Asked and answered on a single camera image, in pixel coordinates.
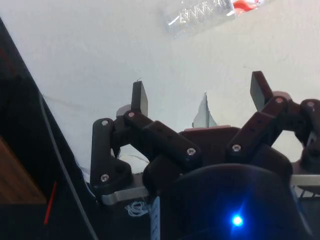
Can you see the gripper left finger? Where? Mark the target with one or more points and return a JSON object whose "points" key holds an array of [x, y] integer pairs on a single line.
{"points": [[162, 135]]}

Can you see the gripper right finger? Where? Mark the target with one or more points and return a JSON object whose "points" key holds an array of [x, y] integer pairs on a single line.
{"points": [[262, 120]]}

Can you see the clear plastic bottle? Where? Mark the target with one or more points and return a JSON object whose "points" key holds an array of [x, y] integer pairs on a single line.
{"points": [[200, 17]]}

